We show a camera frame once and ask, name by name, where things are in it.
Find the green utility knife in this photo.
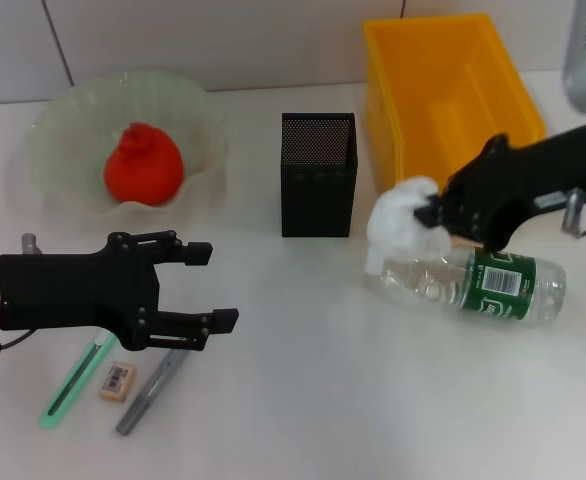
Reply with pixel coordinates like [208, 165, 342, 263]
[37, 329, 120, 432]

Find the yellow plastic bin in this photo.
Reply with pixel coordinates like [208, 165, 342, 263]
[362, 13, 548, 191]

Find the pale green glass fruit plate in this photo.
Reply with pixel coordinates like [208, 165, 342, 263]
[6, 69, 232, 237]

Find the black mesh pen holder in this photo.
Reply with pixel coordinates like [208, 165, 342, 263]
[280, 111, 360, 239]

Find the beige eraser with barcode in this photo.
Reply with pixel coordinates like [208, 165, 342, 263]
[98, 361, 139, 403]

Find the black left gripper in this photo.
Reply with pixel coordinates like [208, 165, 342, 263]
[0, 228, 240, 352]

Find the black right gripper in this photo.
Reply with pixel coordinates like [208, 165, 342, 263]
[414, 132, 586, 255]

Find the grey marker pen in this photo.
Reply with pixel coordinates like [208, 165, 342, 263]
[115, 347, 190, 438]

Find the clear bottle with green label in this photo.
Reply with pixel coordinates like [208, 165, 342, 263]
[362, 243, 568, 330]

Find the white paper ball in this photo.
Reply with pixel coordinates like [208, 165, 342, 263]
[366, 174, 454, 262]

